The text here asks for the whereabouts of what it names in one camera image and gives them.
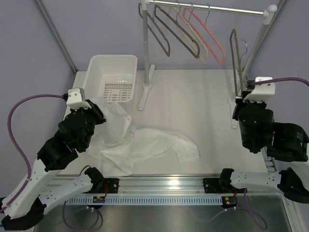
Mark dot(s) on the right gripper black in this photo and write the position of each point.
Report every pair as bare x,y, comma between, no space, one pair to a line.
240,102

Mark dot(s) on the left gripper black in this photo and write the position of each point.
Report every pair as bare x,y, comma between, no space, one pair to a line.
95,111

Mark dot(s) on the white shirt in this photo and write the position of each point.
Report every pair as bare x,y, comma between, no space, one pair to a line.
117,145

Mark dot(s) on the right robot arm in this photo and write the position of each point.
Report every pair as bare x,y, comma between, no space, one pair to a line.
285,142

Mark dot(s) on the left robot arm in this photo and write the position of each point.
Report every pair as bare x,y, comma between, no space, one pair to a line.
23,210

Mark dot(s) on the pink hanger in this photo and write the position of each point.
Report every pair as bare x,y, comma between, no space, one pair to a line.
187,14

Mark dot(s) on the cream hanger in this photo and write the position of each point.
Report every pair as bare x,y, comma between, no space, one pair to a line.
193,40

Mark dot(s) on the white plastic basket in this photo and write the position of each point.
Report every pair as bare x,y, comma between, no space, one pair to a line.
112,77

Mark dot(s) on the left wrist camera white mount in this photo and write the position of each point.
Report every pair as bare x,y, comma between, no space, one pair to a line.
76,99

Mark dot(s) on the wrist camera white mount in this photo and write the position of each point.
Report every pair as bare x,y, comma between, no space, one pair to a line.
261,93
76,99

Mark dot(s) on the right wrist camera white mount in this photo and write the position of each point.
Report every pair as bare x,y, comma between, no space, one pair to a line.
261,93

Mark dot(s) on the aluminium rail with cable duct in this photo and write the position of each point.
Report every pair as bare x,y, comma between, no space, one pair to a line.
140,190

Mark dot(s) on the left enclosure frame post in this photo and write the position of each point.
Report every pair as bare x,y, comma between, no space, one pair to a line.
52,28

